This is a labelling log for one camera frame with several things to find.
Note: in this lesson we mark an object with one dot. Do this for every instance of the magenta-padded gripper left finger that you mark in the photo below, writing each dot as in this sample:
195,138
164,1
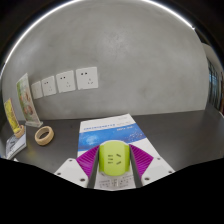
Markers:
70,170

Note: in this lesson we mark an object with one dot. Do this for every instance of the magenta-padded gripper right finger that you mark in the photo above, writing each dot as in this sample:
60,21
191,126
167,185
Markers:
156,170

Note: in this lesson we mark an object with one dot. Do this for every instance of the green and white charger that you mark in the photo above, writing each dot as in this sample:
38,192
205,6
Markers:
114,158

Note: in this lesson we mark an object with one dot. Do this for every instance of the beige tape roll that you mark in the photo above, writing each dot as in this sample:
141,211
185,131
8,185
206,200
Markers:
37,136

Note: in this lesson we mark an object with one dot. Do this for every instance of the white and blue booklet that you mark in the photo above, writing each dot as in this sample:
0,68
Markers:
110,130

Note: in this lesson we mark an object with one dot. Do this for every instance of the yellow sign with wooden base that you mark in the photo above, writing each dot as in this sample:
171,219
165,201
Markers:
10,115

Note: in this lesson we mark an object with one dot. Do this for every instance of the white ceiling light strip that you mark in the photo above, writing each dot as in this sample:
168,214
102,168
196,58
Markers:
50,13

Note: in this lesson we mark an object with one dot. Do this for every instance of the glass partition with dark frame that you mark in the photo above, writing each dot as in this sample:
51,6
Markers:
215,86

